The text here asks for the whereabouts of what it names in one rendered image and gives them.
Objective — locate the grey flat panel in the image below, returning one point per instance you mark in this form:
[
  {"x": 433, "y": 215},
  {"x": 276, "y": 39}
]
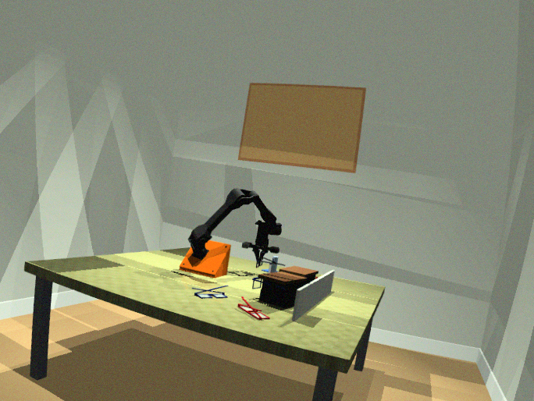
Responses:
[{"x": 312, "y": 293}]

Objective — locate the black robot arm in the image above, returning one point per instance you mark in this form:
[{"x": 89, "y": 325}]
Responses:
[{"x": 235, "y": 199}]

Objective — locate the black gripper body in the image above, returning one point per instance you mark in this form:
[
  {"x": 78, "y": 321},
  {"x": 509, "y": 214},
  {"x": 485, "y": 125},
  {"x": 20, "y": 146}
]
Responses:
[{"x": 261, "y": 244}]

